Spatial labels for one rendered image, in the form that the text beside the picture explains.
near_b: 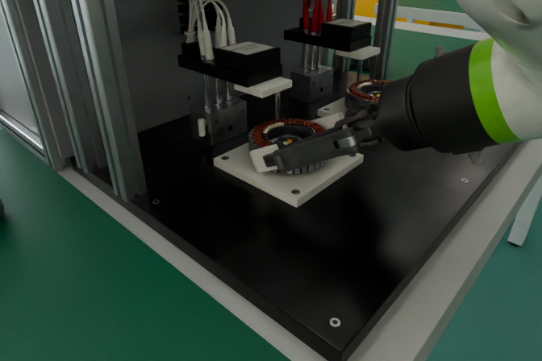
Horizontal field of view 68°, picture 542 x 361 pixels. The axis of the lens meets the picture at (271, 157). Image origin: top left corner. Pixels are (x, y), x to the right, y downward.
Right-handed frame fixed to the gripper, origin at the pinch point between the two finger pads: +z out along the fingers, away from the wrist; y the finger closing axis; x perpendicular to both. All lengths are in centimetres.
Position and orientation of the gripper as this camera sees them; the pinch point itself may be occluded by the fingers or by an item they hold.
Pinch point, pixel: (292, 143)
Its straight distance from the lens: 55.3
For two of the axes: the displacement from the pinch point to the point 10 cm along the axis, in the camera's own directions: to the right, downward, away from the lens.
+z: -6.3, 1.4, 7.6
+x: -3.8, -9.2, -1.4
